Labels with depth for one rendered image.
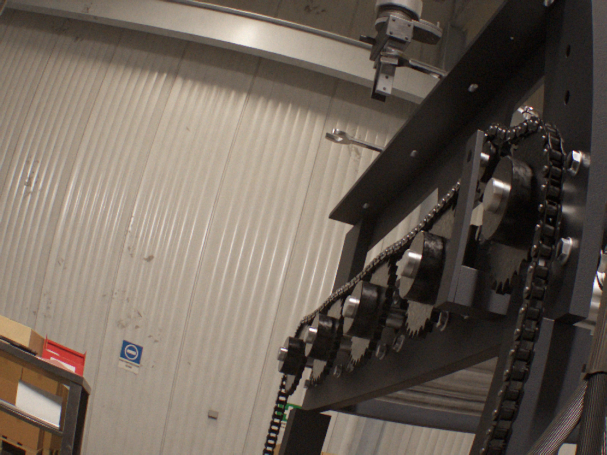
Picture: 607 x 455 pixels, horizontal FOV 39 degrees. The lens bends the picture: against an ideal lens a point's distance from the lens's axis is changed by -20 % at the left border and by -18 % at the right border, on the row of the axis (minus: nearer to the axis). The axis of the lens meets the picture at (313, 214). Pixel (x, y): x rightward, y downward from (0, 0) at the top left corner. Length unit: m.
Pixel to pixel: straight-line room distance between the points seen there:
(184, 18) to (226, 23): 0.56
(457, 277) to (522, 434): 0.24
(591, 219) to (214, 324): 10.81
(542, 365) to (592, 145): 0.22
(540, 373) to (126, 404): 10.66
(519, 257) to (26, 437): 6.16
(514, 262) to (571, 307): 0.10
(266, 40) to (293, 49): 0.35
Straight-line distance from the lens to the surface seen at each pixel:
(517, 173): 0.90
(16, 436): 6.88
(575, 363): 0.88
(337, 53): 12.12
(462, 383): 1.78
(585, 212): 0.88
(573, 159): 0.92
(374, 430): 11.64
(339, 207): 2.04
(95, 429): 11.43
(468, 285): 1.01
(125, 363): 11.47
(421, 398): 2.07
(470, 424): 1.96
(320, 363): 1.75
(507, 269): 0.91
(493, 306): 1.02
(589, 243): 0.87
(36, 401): 3.72
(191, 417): 11.46
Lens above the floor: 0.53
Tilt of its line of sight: 17 degrees up
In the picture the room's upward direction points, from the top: 14 degrees clockwise
